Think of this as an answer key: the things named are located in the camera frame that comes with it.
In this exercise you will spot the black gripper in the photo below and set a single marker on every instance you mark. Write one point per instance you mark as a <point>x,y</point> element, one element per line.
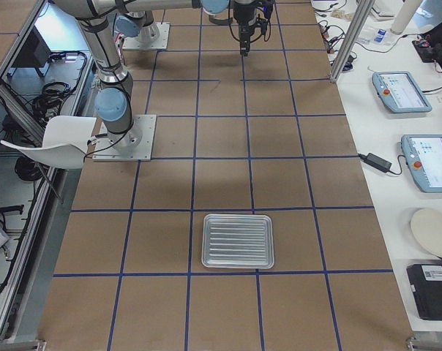
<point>242,14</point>

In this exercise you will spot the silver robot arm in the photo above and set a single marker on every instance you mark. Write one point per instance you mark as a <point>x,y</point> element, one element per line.
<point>139,31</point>
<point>92,18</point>

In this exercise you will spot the ribbed metal tray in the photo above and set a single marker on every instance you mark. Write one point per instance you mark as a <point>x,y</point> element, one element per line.
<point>237,241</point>

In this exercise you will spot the olive brake shoe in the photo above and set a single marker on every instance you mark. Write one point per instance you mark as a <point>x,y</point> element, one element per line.
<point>220,21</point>

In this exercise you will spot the upper blue teach pendant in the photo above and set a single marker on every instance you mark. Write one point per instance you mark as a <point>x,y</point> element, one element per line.
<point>400,93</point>

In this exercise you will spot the blue teach pendant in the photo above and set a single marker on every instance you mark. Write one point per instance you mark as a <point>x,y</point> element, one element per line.
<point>400,93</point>
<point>423,155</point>

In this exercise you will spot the black power adapter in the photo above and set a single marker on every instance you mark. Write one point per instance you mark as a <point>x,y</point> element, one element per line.
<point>376,162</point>

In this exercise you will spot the white plastic chair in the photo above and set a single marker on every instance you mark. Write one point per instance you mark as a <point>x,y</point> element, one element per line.
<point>64,143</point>

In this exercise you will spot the lower blue teach pendant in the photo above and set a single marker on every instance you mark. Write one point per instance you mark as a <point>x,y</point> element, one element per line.
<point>423,155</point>

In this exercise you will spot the beige round plate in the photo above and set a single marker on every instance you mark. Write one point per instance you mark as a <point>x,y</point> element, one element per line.
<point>426,226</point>

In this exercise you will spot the black laptop case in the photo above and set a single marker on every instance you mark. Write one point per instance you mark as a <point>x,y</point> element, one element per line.
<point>426,286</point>

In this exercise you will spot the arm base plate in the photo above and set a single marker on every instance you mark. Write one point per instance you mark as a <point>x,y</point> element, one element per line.
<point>136,145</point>
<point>153,37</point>

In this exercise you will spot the aluminium frame post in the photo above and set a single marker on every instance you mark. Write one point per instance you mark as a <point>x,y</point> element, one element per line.
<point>354,29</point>

